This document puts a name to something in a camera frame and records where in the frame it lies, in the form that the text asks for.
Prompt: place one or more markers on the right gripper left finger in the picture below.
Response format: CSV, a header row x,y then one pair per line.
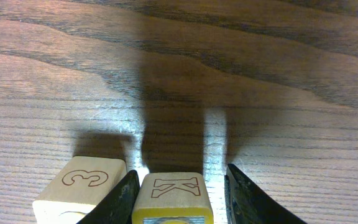
x,y
117,206

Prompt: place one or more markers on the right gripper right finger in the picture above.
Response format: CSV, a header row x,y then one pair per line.
x,y
247,203

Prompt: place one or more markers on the yellow C block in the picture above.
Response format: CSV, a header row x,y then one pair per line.
x,y
77,189

